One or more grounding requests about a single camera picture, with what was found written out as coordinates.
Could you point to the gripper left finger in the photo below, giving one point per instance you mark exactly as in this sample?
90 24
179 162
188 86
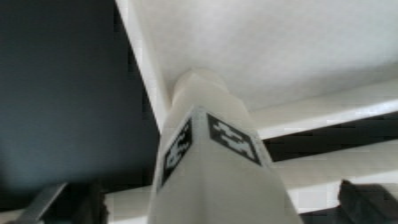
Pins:
68 204

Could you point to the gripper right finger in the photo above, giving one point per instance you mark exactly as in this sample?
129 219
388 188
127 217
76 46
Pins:
369 205

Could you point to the white desk leg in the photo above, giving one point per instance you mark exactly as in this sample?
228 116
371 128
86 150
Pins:
218 186

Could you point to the white desk top tray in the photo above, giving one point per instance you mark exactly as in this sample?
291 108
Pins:
303 52

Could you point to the white front fence bar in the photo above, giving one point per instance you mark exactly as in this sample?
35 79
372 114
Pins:
312 174

